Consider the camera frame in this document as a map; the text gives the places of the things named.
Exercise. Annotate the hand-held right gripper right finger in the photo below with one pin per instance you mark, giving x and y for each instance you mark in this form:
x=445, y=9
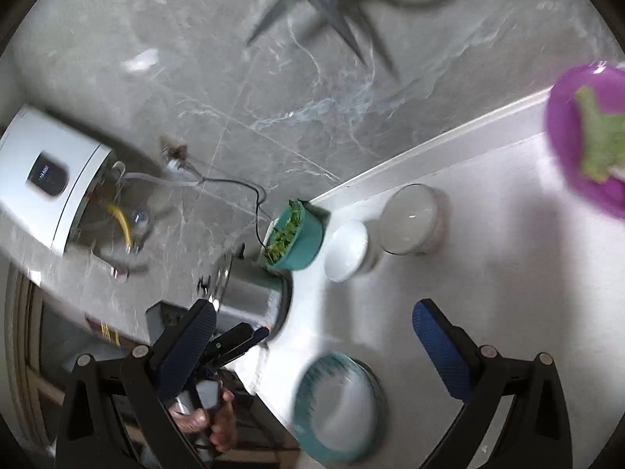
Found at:
x=442, y=351

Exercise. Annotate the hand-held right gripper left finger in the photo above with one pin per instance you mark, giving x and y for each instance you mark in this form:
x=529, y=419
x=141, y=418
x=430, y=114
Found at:
x=188, y=351

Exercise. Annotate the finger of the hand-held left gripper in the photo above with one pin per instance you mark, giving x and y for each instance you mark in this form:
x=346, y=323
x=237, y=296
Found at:
x=246, y=347
x=237, y=334

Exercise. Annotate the teal floral plate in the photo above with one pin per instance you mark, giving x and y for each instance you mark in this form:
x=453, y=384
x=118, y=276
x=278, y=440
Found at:
x=302, y=400

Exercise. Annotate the small white bowl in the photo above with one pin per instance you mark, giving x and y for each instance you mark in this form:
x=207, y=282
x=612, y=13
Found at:
x=346, y=254

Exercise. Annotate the dark-rimmed patterned bowl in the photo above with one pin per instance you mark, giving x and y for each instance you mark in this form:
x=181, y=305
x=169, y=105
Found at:
x=410, y=215

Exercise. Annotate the person's left hand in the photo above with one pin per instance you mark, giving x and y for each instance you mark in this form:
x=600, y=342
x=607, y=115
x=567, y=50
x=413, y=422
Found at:
x=222, y=425

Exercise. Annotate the stainless steel cooker pot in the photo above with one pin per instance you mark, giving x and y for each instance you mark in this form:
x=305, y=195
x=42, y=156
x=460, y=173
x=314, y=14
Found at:
x=249, y=298

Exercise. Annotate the teal vegetable basket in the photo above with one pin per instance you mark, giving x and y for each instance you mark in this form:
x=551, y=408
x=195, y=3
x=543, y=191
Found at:
x=302, y=249

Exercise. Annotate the leafy greens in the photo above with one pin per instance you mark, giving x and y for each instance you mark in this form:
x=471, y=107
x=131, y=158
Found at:
x=283, y=234

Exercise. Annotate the white water heater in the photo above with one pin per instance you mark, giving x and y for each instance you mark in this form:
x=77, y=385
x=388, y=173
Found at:
x=44, y=156

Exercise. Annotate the purple plastic bowl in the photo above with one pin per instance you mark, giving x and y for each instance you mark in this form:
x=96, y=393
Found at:
x=561, y=122

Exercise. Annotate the green vegetable stem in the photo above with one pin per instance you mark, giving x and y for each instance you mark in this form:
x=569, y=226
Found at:
x=598, y=141

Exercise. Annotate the wall power outlet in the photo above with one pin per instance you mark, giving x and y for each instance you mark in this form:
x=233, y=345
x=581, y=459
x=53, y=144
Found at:
x=173, y=151

